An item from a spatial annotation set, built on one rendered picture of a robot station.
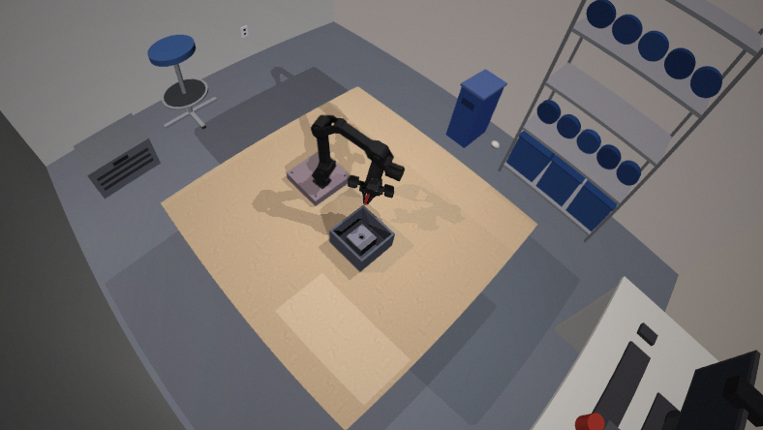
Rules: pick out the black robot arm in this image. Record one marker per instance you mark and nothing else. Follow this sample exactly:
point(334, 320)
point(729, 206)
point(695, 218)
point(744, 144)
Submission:
point(375, 150)

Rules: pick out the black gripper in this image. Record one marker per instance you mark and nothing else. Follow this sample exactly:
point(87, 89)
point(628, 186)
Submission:
point(354, 181)

